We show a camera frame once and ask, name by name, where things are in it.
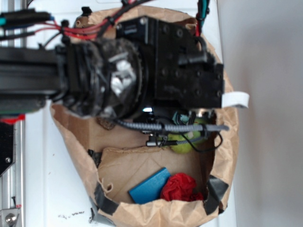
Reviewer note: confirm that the blue rectangular block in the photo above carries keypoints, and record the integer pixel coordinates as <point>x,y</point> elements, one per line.
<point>150,189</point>

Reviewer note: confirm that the red crumpled paper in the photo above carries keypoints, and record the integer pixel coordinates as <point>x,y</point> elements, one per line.
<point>181,187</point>

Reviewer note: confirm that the brown paper bag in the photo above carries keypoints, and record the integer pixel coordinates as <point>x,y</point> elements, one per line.
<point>111,162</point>

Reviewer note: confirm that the green plush toy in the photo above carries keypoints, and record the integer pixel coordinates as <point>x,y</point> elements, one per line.
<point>188,141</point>

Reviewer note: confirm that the aluminium frame rail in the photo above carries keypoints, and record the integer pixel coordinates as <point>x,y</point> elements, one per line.
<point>12,185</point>

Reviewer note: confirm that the brown rock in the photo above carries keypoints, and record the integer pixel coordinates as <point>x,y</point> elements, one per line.
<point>104,123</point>

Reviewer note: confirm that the light blue cloth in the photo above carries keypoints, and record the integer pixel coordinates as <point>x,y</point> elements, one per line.
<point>180,119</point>

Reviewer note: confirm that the black mounting bracket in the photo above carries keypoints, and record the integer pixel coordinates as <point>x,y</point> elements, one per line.
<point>7,147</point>

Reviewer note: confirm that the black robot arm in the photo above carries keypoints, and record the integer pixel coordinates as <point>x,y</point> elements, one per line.
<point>103,77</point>

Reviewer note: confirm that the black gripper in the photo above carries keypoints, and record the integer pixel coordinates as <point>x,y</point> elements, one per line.
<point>178,71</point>

